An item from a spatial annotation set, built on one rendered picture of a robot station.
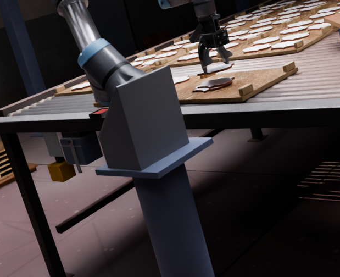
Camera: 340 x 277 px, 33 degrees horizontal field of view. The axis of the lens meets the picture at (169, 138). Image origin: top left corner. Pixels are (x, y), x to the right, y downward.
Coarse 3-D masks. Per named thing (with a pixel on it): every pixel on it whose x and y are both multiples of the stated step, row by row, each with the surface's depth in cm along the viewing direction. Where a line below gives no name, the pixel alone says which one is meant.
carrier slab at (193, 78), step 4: (180, 76) 257; (192, 76) 249; (196, 76) 247; (188, 80) 243; (192, 80) 241; (196, 80) 239; (176, 84) 242; (180, 84) 240; (184, 84) 238; (188, 84) 235; (176, 88) 233; (180, 88) 231; (96, 104) 249; (100, 104) 247
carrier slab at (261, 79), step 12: (240, 72) 232; (252, 72) 226; (264, 72) 220; (276, 72) 214; (288, 72) 210; (192, 84) 233; (228, 84) 216; (240, 84) 211; (252, 84) 205; (264, 84) 201; (180, 96) 217; (192, 96) 212; (204, 96) 207; (216, 96) 202; (228, 96) 197; (240, 96) 193
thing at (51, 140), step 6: (42, 132) 261; (48, 132) 258; (54, 132) 255; (48, 138) 259; (54, 138) 256; (48, 144) 261; (54, 144) 258; (48, 150) 263; (54, 150) 260; (60, 150) 257; (54, 156) 262; (60, 156) 258
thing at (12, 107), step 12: (276, 0) 480; (240, 12) 447; (180, 36) 395; (156, 48) 373; (132, 60) 357; (60, 84) 323; (72, 84) 322; (36, 96) 305; (48, 96) 311; (12, 108) 294
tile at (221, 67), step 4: (224, 64) 219; (228, 64) 215; (232, 64) 216; (208, 68) 222; (212, 68) 218; (216, 68) 215; (220, 68) 212; (224, 68) 209; (228, 68) 210; (200, 72) 218; (208, 72) 211; (212, 72) 211; (216, 72) 210
